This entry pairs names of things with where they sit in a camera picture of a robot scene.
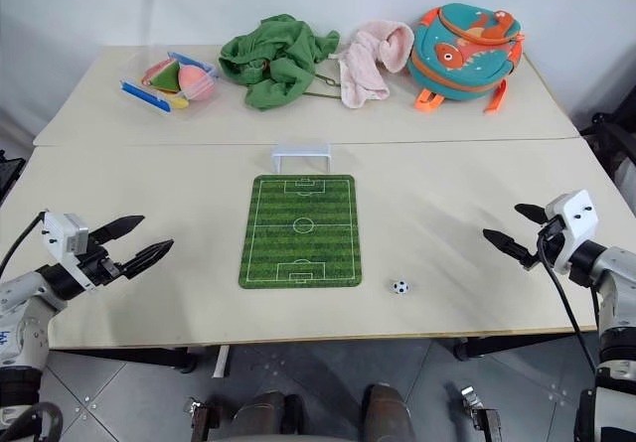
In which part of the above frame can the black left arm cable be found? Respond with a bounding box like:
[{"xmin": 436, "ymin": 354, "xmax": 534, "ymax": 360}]
[{"xmin": 0, "ymin": 212, "xmax": 47, "ymax": 275}]

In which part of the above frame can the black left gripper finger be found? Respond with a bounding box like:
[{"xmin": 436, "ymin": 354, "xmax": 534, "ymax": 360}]
[
  {"xmin": 88, "ymin": 215, "xmax": 147, "ymax": 246},
  {"xmin": 120, "ymin": 238, "xmax": 176, "ymax": 280}
]

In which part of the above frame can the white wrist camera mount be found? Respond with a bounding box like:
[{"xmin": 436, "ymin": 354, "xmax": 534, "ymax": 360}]
[
  {"xmin": 544, "ymin": 189, "xmax": 600, "ymax": 275},
  {"xmin": 41, "ymin": 210, "xmax": 99, "ymax": 293}
]

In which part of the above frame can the green soccer field mat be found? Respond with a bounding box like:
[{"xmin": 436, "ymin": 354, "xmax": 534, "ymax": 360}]
[{"xmin": 238, "ymin": 174, "xmax": 364, "ymax": 290}]

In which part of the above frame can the small white goal frame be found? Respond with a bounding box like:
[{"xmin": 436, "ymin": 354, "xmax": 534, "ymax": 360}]
[{"xmin": 270, "ymin": 143, "xmax": 334, "ymax": 174}]

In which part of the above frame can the pink fluffy towel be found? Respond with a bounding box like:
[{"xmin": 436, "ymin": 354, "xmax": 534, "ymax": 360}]
[{"xmin": 338, "ymin": 20, "xmax": 416, "ymax": 110}]

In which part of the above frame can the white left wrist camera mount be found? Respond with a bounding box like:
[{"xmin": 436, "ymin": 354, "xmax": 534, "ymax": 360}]
[{"xmin": 41, "ymin": 210, "xmax": 99, "ymax": 293}]

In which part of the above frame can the white table support strip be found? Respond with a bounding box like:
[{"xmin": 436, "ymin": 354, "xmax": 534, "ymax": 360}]
[{"xmin": 212, "ymin": 344, "xmax": 232, "ymax": 379}]

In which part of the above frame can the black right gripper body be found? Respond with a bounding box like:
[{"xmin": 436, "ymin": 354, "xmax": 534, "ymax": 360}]
[{"xmin": 526, "ymin": 216, "xmax": 568, "ymax": 268}]

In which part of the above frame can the black equipment frame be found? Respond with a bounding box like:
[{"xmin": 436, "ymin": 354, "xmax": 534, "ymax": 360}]
[{"xmin": 577, "ymin": 110, "xmax": 636, "ymax": 188}]

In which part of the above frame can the green pink toy melon slice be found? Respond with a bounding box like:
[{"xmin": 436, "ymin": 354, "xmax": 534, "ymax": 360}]
[{"xmin": 140, "ymin": 59, "xmax": 182, "ymax": 91}]

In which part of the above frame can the black table leg bar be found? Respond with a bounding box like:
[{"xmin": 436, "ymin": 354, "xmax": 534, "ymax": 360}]
[{"xmin": 453, "ymin": 333, "xmax": 598, "ymax": 363}]

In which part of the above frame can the dark rounded shape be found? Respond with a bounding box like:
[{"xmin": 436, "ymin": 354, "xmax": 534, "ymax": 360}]
[
  {"xmin": 232, "ymin": 390, "xmax": 305, "ymax": 442},
  {"xmin": 361, "ymin": 382, "xmax": 416, "ymax": 442}
]

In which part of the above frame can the pink toy peach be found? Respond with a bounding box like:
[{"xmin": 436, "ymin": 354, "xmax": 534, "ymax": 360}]
[{"xmin": 177, "ymin": 65, "xmax": 219, "ymax": 102}]

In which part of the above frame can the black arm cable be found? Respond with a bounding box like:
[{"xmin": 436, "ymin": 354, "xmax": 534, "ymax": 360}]
[
  {"xmin": 538, "ymin": 231, "xmax": 598, "ymax": 374},
  {"xmin": 0, "ymin": 212, "xmax": 47, "ymax": 275}
]

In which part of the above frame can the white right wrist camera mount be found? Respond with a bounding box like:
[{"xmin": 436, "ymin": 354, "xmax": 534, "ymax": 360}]
[{"xmin": 544, "ymin": 189, "xmax": 600, "ymax": 275}]

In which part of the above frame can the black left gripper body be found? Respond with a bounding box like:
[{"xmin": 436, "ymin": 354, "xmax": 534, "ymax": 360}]
[{"xmin": 78, "ymin": 235, "xmax": 125, "ymax": 288}]

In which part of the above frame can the thin olive drawstring cord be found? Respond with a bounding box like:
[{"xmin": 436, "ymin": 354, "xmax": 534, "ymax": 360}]
[{"xmin": 301, "ymin": 71, "xmax": 345, "ymax": 100}]

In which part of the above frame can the black object at edge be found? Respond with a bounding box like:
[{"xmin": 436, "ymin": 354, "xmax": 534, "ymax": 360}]
[{"xmin": 0, "ymin": 150, "xmax": 27, "ymax": 206}]

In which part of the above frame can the clear box with blue clips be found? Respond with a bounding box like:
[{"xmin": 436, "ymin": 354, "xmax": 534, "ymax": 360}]
[{"xmin": 118, "ymin": 51, "xmax": 221, "ymax": 115}]

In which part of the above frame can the teal orange dinosaur backpack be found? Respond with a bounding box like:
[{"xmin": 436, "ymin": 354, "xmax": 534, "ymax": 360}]
[{"xmin": 405, "ymin": 3, "xmax": 528, "ymax": 116}]

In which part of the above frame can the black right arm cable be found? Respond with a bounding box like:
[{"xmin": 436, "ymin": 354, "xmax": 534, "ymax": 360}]
[{"xmin": 538, "ymin": 231, "xmax": 598, "ymax": 374}]

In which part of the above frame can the crumpled green cloth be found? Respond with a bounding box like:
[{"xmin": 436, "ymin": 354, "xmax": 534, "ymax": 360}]
[{"xmin": 218, "ymin": 13, "xmax": 342, "ymax": 111}]

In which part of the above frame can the metal bracket clamp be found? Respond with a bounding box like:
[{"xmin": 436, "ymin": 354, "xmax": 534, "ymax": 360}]
[
  {"xmin": 457, "ymin": 384, "xmax": 504, "ymax": 434},
  {"xmin": 185, "ymin": 395, "xmax": 224, "ymax": 442}
]

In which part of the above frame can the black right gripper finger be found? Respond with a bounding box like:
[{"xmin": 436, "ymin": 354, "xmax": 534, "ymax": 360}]
[
  {"xmin": 514, "ymin": 203, "xmax": 551, "ymax": 225},
  {"xmin": 482, "ymin": 228, "xmax": 538, "ymax": 268}
]

